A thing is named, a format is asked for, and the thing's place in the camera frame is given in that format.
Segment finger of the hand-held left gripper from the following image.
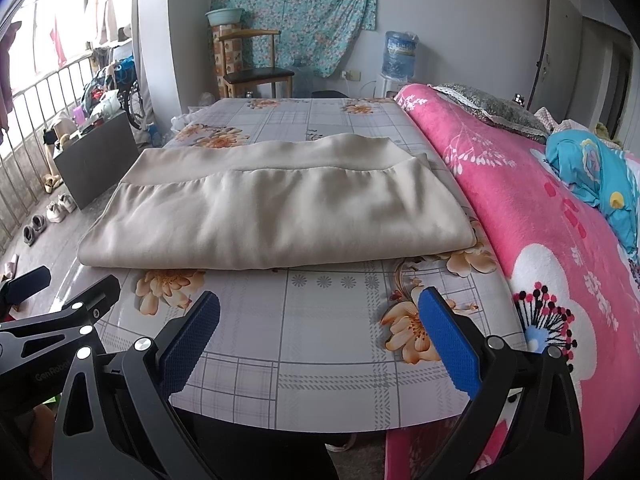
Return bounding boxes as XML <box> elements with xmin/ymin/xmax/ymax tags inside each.
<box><xmin>50</xmin><ymin>276</ymin><xmax>122</xmax><ymax>326</ymax></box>
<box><xmin>0</xmin><ymin>266</ymin><xmax>52</xmax><ymax>321</ymax></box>

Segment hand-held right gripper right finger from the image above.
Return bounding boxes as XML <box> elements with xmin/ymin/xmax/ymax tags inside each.
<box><xmin>417</xmin><ymin>287</ymin><xmax>586</xmax><ymax>480</ymax></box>

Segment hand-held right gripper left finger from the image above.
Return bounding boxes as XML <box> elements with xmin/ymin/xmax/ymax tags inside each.
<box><xmin>50</xmin><ymin>290</ymin><xmax>221</xmax><ymax>480</ymax></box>

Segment beige zip jacket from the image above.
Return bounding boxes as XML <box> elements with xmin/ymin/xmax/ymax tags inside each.
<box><xmin>77</xmin><ymin>132</ymin><xmax>477</xmax><ymax>271</ymax></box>

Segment hanging purple clothes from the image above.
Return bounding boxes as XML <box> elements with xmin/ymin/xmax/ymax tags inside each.
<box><xmin>0</xmin><ymin>20</ymin><xmax>17</xmax><ymax>132</ymax></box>

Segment grey shoes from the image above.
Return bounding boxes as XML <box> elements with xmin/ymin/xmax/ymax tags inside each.
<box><xmin>22</xmin><ymin>215</ymin><xmax>49</xmax><ymax>247</ymax></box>

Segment white sneakers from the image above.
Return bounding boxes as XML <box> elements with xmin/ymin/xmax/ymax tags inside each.
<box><xmin>46</xmin><ymin>194</ymin><xmax>77</xmax><ymax>224</ymax></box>

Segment floral plaid bed sheet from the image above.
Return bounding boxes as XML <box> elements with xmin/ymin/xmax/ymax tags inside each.
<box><xmin>65</xmin><ymin>96</ymin><xmax>529</xmax><ymax>433</ymax></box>

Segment dark grey cabinet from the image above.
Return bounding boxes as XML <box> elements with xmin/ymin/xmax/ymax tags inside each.
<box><xmin>52</xmin><ymin>109</ymin><xmax>141</xmax><ymax>211</ymax></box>

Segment metal railing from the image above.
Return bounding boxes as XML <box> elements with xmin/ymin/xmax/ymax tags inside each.
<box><xmin>0</xmin><ymin>57</ymin><xmax>96</xmax><ymax>256</ymax></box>

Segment pink floral blanket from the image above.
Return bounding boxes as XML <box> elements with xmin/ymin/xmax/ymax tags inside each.
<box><xmin>385</xmin><ymin>82</ymin><xmax>640</xmax><ymax>480</ymax></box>

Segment blue cartoon quilt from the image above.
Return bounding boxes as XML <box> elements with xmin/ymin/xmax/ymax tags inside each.
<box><xmin>545</xmin><ymin>129</ymin><xmax>640</xmax><ymax>261</ymax></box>

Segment hanging red cloth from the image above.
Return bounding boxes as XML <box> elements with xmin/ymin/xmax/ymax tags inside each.
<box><xmin>49</xmin><ymin>24</ymin><xmax>69</xmax><ymax>69</ymax></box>

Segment lace-trimmed patterned pillow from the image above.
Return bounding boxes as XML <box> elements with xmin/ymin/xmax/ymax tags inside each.
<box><xmin>432</xmin><ymin>84</ymin><xmax>551</xmax><ymax>143</ymax></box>

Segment white water dispenser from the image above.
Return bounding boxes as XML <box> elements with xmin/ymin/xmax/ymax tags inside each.
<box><xmin>375</xmin><ymin>75</ymin><xmax>409</xmax><ymax>99</ymax></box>

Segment wooden chair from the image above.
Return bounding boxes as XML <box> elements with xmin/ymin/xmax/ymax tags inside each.
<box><xmin>218</xmin><ymin>29</ymin><xmax>295</xmax><ymax>100</ymax></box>

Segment patterned box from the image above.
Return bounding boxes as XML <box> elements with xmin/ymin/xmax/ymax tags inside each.
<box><xmin>212</xmin><ymin>25</ymin><xmax>247</xmax><ymax>75</ymax></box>

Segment hanging beige garments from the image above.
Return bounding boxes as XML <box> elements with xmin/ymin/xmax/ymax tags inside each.
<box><xmin>82</xmin><ymin>0</ymin><xmax>132</xmax><ymax>47</ymax></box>

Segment blue water bottle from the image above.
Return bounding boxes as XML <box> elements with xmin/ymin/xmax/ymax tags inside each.
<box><xmin>382</xmin><ymin>30</ymin><xmax>419</xmax><ymax>81</ymax></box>

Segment teal plastic basin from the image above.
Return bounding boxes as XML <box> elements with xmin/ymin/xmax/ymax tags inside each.
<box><xmin>205</xmin><ymin>8</ymin><xmax>245</xmax><ymax>27</ymax></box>

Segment wooden stick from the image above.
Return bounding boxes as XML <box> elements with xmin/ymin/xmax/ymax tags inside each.
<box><xmin>532</xmin><ymin>0</ymin><xmax>551</xmax><ymax>92</ymax></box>

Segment teal floral wall cloth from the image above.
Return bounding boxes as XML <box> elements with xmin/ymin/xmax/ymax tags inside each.
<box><xmin>210</xmin><ymin>0</ymin><xmax>378</xmax><ymax>79</ymax></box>

